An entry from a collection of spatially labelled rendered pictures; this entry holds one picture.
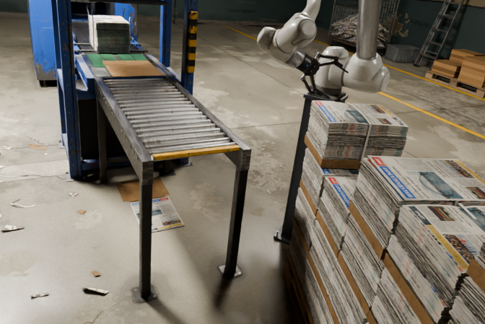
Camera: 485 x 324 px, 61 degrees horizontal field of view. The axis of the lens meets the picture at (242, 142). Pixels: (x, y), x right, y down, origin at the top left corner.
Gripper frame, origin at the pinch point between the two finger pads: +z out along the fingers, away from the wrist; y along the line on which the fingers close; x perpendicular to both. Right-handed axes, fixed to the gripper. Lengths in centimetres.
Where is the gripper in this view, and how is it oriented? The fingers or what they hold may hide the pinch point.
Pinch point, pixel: (335, 83)
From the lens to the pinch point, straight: 189.0
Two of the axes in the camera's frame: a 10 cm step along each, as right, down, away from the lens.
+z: 8.3, 4.5, 3.3
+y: -5.4, 7.9, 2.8
